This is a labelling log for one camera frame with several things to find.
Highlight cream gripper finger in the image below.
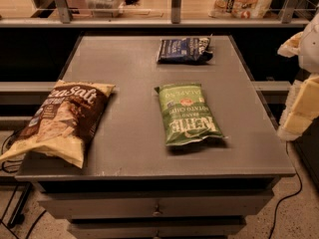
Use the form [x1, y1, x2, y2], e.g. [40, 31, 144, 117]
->
[277, 75, 319, 141]
[277, 32, 302, 58]

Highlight blue chip bag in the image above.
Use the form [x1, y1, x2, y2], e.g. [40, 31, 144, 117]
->
[157, 37, 213, 65]

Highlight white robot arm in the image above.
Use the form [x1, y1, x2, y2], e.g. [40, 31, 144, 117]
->
[277, 15, 319, 141]

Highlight colourful printed bag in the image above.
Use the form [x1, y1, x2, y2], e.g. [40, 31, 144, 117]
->
[209, 0, 272, 19]

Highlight green kettle chip bag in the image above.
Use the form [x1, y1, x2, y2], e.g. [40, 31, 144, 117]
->
[156, 83, 223, 146]

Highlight brown sea salt chip bag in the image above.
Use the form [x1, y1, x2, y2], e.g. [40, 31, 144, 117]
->
[0, 80, 115, 168]

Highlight grey drawer cabinet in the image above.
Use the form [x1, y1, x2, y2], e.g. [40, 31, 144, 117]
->
[17, 35, 295, 239]

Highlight clear plastic container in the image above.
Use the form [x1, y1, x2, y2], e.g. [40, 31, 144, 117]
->
[86, 0, 124, 18]

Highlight black floor cable right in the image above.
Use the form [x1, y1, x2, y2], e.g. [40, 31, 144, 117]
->
[267, 141, 304, 239]

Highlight metal shelf rail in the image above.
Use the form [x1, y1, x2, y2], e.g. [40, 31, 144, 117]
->
[0, 0, 318, 28]

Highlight black floor cables left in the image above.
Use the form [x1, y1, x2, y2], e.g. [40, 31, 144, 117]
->
[0, 129, 48, 239]

